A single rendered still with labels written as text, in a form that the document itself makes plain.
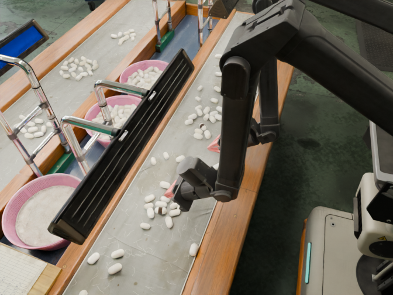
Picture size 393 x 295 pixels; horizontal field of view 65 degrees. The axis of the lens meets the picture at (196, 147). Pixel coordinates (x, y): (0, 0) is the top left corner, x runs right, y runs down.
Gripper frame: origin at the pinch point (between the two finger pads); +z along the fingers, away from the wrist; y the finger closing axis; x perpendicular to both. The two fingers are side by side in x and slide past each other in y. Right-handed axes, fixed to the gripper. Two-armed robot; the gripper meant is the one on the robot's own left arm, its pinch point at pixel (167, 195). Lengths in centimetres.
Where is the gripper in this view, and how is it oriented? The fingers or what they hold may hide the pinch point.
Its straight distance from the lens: 96.3
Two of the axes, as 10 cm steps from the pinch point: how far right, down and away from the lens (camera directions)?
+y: -3.5, 7.0, -6.2
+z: -7.1, 2.4, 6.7
